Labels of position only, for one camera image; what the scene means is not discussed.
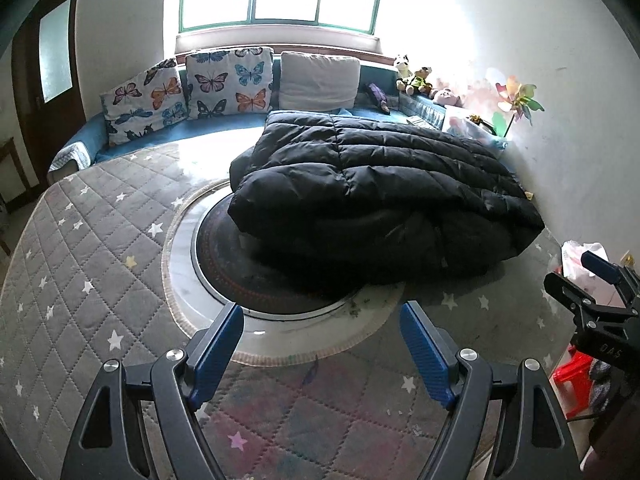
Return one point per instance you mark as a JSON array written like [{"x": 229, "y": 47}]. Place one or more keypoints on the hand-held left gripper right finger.
[{"x": 425, "y": 355}]

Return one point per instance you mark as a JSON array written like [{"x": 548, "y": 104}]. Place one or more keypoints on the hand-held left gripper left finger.
[{"x": 220, "y": 350}]

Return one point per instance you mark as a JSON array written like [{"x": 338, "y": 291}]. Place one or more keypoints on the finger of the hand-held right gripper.
[
  {"x": 607, "y": 267},
  {"x": 575, "y": 295}
]

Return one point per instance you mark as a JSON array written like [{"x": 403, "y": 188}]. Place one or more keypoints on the black puffer coat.
[{"x": 380, "y": 190}]

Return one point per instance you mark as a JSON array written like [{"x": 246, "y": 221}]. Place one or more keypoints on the white plastic bag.
[{"x": 582, "y": 260}]

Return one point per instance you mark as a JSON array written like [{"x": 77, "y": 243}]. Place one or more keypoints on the red plastic stool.
[{"x": 575, "y": 380}]

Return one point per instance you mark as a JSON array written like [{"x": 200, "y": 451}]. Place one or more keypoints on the grey star quilted table cover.
[{"x": 90, "y": 270}]

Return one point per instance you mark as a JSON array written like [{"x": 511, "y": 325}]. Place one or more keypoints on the colourful pinwheel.
[{"x": 517, "y": 100}]

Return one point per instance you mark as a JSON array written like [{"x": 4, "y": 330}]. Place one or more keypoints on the clear plastic box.
[{"x": 467, "y": 125}]

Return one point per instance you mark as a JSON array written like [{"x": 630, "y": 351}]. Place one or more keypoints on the blue sofa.
[{"x": 215, "y": 127}]

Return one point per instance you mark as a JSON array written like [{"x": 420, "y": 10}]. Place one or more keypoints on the pink plush toy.
[{"x": 445, "y": 97}]

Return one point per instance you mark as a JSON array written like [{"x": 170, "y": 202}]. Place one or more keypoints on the butterfly print pillow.
[
  {"x": 227, "y": 82},
  {"x": 145, "y": 102}
]

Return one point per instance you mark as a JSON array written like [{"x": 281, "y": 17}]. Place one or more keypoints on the purple soft toy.
[{"x": 378, "y": 96}]

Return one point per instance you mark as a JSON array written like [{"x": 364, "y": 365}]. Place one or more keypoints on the brown green plush toy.
[{"x": 417, "y": 82}]

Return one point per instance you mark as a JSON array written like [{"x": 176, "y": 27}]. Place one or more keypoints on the wooden side table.
[{"x": 10, "y": 170}]

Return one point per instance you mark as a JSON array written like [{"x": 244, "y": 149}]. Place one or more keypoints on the panda plush toy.
[{"x": 402, "y": 66}]

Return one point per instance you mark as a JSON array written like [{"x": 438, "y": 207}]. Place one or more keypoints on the plain white pillow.
[{"x": 320, "y": 80}]

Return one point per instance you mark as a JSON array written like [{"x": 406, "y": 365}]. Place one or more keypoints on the dark wooden door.
[{"x": 50, "y": 115}]

